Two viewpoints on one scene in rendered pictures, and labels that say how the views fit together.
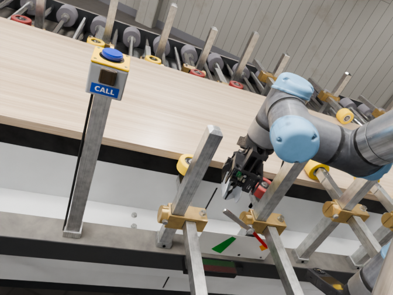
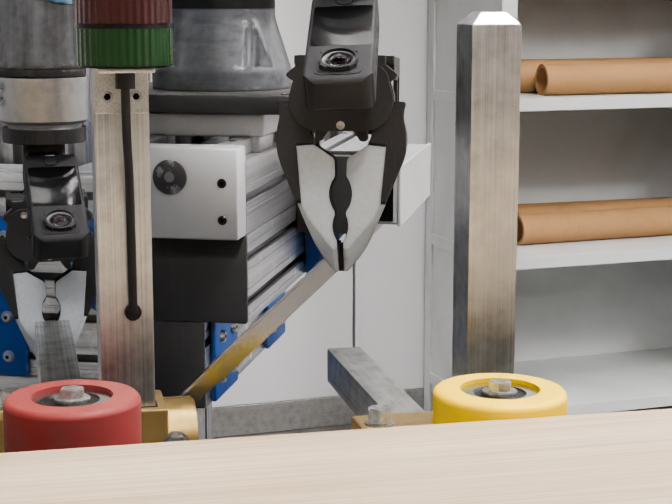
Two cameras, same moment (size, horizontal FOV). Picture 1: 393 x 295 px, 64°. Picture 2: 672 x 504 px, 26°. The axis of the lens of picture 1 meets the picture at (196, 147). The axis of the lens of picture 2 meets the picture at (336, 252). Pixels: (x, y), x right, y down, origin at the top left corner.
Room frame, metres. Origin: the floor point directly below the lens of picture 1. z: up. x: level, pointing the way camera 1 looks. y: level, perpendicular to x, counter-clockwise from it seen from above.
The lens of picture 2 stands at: (1.66, 0.03, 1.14)
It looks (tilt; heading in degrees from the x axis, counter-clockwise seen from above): 10 degrees down; 189
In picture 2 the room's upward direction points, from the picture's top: straight up
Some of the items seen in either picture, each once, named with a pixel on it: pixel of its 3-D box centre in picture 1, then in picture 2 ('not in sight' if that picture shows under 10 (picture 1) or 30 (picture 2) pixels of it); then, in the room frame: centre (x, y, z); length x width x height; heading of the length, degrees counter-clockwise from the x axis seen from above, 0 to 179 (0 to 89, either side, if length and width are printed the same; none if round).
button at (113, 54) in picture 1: (112, 56); not in sight; (0.56, 0.22, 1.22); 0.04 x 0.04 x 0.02
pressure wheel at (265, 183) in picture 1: (257, 195); (74, 481); (0.86, -0.25, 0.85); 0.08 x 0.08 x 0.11
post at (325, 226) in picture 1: (328, 223); not in sight; (0.84, -0.49, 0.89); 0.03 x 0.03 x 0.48; 22
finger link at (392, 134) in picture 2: (231, 170); (373, 140); (0.66, -0.10, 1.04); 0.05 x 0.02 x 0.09; 93
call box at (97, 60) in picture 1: (107, 75); not in sight; (0.56, 0.22, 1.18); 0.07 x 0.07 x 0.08; 22
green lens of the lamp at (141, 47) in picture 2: not in sight; (123, 46); (0.79, -0.24, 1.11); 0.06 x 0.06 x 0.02
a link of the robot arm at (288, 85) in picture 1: (284, 103); not in sight; (0.62, -0.13, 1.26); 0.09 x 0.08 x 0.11; 9
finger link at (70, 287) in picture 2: not in sight; (68, 312); (0.44, -0.40, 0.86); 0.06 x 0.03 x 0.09; 22
